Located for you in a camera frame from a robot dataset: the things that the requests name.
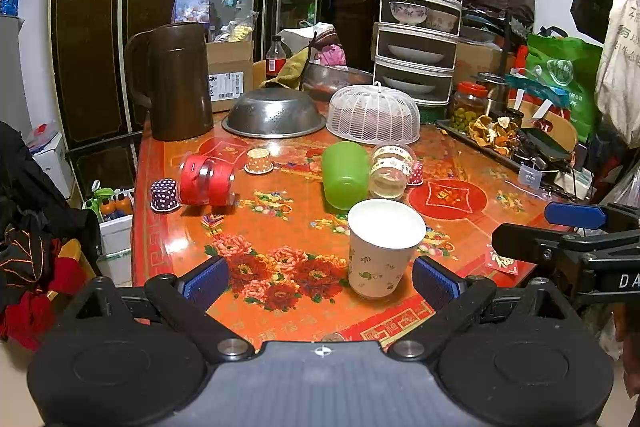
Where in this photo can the red plastic cup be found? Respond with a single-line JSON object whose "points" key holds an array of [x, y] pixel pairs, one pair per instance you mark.
{"points": [[200, 179]]}

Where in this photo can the green plastic cup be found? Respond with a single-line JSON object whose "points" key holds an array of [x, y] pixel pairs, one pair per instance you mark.
{"points": [[345, 177]]}

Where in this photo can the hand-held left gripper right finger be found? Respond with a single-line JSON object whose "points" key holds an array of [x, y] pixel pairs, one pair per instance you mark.
{"points": [[436, 284]]}

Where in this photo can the dark wooden cabinet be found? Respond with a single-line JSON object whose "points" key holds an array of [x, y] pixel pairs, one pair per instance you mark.
{"points": [[95, 32]]}

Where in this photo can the yellow green cloth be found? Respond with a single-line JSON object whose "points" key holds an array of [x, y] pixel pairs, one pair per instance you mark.
{"points": [[292, 69]]}

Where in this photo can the orange polka dot small cup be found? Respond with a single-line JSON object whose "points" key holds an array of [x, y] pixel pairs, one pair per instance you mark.
{"points": [[259, 163]]}

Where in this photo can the white tote bag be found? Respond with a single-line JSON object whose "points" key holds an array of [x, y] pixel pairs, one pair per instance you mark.
{"points": [[620, 57]]}

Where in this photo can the pink cloth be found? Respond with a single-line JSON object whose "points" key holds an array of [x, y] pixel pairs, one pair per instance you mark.
{"points": [[332, 55]]}

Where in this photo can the red paper envelope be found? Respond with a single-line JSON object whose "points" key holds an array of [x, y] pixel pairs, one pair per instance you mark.
{"points": [[501, 260]]}

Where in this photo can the floral ceramic bowl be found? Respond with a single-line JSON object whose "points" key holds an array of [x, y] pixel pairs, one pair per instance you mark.
{"points": [[407, 12]]}

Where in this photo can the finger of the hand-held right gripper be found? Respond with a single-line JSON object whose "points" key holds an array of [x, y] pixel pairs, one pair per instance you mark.
{"points": [[575, 215], [525, 245]]}

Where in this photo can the white crate with bottles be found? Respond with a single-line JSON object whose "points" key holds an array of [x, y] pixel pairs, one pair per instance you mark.
{"points": [[115, 227]]}

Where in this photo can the white floral paper cup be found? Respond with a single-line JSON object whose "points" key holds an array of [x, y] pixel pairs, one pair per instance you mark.
{"points": [[375, 267]]}

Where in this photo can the white storage box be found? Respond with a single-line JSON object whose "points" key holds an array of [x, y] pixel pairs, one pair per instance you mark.
{"points": [[50, 162]]}

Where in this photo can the tiered dish cover rack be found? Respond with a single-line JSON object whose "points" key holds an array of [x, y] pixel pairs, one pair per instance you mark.
{"points": [[381, 57]]}

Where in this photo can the dried orange peels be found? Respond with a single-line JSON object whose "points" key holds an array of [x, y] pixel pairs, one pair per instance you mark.
{"points": [[492, 134]]}

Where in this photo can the purple polka dot small cup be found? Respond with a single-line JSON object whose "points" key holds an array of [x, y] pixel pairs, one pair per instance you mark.
{"points": [[165, 194]]}

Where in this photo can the steel basin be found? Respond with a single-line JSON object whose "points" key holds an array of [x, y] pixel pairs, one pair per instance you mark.
{"points": [[335, 79]]}

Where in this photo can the white mesh food cover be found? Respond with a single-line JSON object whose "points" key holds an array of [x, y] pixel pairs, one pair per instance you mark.
{"points": [[372, 117]]}

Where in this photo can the black clothing pile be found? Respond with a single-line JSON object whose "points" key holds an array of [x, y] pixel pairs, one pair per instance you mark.
{"points": [[30, 207]]}

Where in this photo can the steel mug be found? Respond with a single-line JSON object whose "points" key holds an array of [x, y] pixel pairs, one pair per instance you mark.
{"points": [[495, 94]]}

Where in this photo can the brown plastic pitcher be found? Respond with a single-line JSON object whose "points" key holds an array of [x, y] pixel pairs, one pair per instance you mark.
{"points": [[175, 82]]}

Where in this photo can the white plate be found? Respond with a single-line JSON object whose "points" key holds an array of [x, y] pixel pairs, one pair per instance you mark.
{"points": [[410, 85], [415, 53]]}

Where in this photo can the clear glass jar with label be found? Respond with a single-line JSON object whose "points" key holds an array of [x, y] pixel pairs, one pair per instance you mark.
{"points": [[387, 179]]}

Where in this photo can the steel colander bowl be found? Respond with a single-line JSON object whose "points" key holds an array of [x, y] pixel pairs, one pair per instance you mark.
{"points": [[275, 112]]}

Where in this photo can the red polka dot small cup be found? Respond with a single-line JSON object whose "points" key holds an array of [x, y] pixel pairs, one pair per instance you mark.
{"points": [[416, 174]]}

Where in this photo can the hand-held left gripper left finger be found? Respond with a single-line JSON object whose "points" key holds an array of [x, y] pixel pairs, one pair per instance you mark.
{"points": [[206, 283]]}

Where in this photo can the cardboard box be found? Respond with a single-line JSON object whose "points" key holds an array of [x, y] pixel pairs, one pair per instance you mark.
{"points": [[230, 72]]}

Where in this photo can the cola bottle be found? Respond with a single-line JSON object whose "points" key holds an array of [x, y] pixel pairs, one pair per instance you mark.
{"points": [[275, 62]]}

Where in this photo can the green shopping bag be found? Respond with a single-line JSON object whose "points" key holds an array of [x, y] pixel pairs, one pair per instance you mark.
{"points": [[565, 72]]}

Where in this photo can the glass jar with red lid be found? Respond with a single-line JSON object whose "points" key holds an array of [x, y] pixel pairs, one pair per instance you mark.
{"points": [[467, 112]]}

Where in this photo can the black tray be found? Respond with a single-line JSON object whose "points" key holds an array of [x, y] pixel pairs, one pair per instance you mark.
{"points": [[540, 152]]}

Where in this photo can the red floral table cover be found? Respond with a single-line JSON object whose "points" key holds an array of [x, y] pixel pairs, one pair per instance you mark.
{"points": [[290, 227]]}

